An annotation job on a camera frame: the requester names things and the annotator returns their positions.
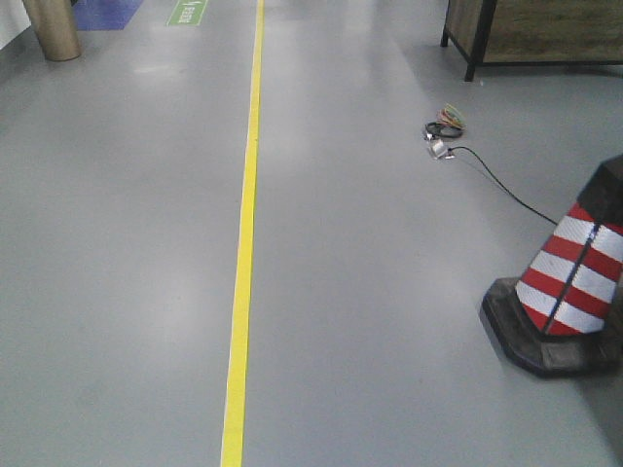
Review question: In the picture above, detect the red white traffic cone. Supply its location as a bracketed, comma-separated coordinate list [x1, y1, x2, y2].
[482, 157, 622, 377]

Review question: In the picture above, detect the brown cardboard tube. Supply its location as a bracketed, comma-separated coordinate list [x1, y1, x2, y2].
[22, 0, 82, 62]

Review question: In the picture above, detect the green safety zone floor sign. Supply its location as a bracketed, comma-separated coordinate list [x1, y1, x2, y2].
[166, 0, 208, 26]

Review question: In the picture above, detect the coiled cable bundle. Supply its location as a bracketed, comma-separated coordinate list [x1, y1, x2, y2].
[421, 101, 468, 162]

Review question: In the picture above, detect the black frame wooden cabinet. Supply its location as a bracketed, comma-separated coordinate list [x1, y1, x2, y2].
[440, 0, 622, 82]

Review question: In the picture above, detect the black power cable on floor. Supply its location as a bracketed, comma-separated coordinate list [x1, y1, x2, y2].
[450, 145, 561, 228]

